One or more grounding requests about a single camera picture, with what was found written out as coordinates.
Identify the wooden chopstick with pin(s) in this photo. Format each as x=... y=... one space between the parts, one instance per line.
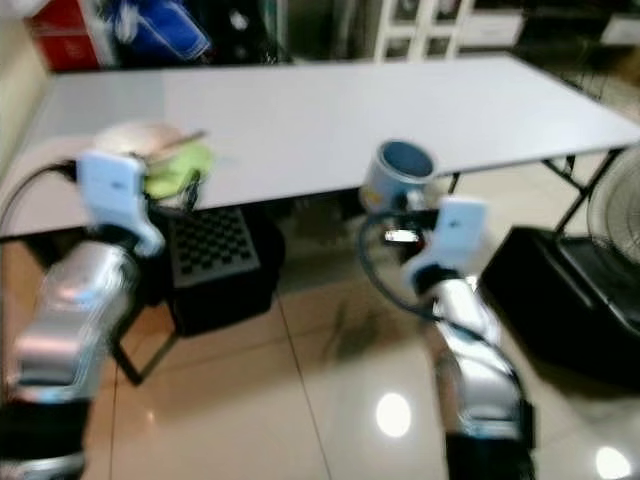
x=182 y=141

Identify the grey mug with blue inside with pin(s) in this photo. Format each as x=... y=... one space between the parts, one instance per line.
x=398 y=175

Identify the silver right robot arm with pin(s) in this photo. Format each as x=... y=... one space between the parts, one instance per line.
x=480 y=350

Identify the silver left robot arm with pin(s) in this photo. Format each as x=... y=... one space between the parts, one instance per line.
x=72 y=310

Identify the black plastic lattice crate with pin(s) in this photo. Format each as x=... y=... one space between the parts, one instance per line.
x=225 y=265

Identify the white folding table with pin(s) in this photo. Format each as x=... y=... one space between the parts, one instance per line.
x=340 y=115

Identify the blue bag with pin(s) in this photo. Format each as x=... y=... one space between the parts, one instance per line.
x=165 y=28

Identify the black box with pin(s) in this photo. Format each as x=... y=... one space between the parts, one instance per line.
x=560 y=285

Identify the red cardboard box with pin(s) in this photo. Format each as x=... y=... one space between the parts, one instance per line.
x=65 y=38

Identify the white cabinet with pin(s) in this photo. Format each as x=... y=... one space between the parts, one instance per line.
x=430 y=25

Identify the round floor fan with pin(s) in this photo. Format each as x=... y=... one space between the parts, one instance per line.
x=615 y=205

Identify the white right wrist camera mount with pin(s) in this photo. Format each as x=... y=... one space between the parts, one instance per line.
x=455 y=235

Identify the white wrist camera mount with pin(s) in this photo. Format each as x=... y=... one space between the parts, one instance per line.
x=455 y=235
x=112 y=188

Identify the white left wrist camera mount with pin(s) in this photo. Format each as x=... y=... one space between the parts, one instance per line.
x=112 y=188

